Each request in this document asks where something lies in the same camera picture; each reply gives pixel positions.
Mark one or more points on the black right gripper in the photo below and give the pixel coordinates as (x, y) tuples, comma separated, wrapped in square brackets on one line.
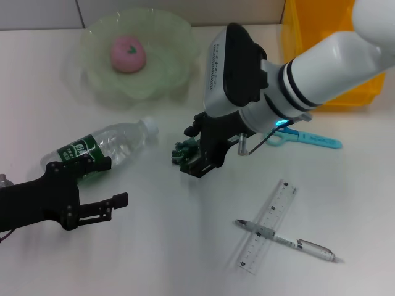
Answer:
[(216, 138)]

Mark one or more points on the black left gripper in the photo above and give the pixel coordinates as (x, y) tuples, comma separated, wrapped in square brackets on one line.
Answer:
[(37, 200)]

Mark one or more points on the green plastic wrapper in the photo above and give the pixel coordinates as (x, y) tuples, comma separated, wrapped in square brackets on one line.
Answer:
[(183, 149)]

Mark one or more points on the pink peach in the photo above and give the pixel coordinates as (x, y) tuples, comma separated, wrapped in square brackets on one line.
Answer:
[(126, 58)]

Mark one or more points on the clear green-label water bottle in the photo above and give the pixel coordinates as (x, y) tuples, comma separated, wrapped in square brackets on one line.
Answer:
[(123, 138)]

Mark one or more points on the green glass fruit plate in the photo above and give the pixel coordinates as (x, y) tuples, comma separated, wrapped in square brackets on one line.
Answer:
[(172, 71)]

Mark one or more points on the transparent plastic ruler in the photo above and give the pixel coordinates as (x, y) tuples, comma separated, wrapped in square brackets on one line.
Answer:
[(265, 228)]

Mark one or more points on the blue scissors with sheath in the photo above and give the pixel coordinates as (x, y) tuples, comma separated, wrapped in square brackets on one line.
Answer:
[(318, 138)]

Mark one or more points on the silver white pen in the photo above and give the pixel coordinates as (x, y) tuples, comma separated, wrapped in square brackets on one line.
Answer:
[(311, 246)]

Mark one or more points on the yellow plastic bin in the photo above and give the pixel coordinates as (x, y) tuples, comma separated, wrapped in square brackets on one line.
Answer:
[(290, 31)]

